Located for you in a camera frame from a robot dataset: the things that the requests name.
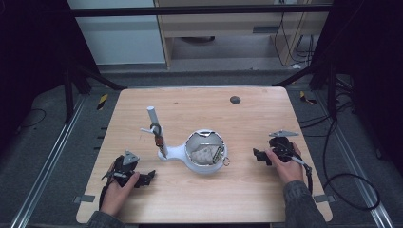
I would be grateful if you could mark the black metal stand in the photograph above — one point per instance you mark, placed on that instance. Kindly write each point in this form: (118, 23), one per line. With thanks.
(79, 82)
(320, 79)

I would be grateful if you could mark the metal clip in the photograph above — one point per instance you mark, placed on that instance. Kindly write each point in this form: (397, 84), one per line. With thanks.
(218, 155)

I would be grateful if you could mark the black horizontal frame bar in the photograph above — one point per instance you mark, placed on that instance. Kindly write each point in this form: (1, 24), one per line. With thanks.
(196, 10)

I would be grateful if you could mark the dark round table grommet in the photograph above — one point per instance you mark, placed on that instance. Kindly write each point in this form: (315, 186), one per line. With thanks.
(235, 100)

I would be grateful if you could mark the metal floor rail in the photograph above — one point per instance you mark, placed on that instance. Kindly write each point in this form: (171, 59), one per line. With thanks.
(47, 161)
(358, 161)

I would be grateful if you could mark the dark curtain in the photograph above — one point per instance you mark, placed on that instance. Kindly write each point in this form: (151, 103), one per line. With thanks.
(370, 63)
(31, 57)

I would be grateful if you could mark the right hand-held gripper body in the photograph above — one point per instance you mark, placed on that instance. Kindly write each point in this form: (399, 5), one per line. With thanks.
(282, 147)

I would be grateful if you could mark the white cloth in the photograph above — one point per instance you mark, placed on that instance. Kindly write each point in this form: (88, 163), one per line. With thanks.
(204, 155)

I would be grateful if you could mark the light wooden desk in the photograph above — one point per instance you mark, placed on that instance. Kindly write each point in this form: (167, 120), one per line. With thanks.
(221, 25)

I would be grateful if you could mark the white stand with round bowl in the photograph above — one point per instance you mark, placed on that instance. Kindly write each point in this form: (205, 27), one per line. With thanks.
(180, 153)

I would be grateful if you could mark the black and yellow tape strip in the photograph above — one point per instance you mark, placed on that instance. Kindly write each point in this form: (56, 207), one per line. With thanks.
(306, 98)
(102, 101)

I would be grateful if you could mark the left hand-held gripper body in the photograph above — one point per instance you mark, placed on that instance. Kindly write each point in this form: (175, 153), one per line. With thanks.
(122, 169)

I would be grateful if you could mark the person's right hand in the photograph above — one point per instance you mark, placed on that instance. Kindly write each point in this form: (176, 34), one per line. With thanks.
(288, 172)

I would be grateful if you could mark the person's left hand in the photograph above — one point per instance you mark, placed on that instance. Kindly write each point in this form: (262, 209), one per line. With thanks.
(115, 196)

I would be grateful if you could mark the grey table bracket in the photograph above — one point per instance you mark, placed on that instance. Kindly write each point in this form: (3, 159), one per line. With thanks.
(84, 199)
(324, 199)

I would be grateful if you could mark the white cabinet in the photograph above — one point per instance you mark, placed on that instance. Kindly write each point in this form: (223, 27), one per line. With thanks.
(120, 38)

